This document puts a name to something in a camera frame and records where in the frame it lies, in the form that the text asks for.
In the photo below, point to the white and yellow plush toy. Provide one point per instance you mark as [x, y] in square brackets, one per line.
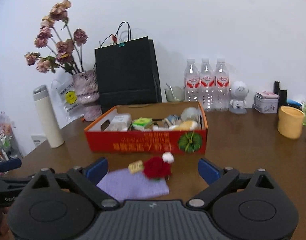
[186, 125]

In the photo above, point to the black paper bag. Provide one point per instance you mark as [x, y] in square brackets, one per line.
[127, 72]

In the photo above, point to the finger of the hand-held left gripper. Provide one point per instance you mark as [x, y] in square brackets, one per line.
[15, 182]
[8, 165]

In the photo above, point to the blue plastic object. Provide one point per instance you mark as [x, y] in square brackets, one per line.
[294, 103]

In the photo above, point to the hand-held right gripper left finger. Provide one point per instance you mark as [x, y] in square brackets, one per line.
[96, 170]

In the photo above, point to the blue white small packet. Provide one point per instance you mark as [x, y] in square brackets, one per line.
[171, 120]

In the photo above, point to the brown wooden desktop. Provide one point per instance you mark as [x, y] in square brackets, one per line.
[243, 150]

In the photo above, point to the grey printed tin box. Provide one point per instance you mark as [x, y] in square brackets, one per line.
[265, 105]

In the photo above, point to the clear water bottle red label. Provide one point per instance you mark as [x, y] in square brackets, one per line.
[207, 82]
[192, 82]
[221, 82]

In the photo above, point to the white robot figurine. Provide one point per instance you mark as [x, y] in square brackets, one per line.
[238, 90]

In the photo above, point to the dried pink rose bouquet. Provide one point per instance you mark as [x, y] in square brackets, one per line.
[61, 47]

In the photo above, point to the black plastic stand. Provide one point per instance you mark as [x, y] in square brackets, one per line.
[282, 97]

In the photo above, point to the pink white small case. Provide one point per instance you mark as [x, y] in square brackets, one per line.
[267, 95]

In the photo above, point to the purple cloth pouch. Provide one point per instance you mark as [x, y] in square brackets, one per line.
[132, 185]

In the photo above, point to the yellow mug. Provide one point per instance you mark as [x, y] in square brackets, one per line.
[290, 122]

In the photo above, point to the teal binder clip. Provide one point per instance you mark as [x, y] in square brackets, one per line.
[122, 44]

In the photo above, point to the pink fuzzy vase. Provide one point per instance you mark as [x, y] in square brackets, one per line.
[86, 87]

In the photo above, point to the metal spoon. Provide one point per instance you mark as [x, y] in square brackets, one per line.
[171, 90]

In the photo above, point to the shelf of colourful items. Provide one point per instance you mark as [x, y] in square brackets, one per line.
[2, 140]

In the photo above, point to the iridescent plastic bag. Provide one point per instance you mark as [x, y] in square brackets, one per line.
[190, 112]

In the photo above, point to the red artificial rose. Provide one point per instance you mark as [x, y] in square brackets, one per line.
[156, 167]

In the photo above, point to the clear glass cup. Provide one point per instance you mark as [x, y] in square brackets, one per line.
[176, 95]

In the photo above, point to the white jar with ribbed cap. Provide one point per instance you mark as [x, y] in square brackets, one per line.
[168, 157]

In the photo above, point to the red cardboard box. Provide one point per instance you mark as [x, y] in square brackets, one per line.
[143, 145]

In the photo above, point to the white thermos bottle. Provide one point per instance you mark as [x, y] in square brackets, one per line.
[47, 120]

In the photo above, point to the clear smiley plastic bag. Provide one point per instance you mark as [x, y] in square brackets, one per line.
[70, 97]

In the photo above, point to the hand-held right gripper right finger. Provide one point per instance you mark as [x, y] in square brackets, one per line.
[209, 170]

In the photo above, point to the green white packet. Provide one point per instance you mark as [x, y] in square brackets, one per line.
[142, 123]

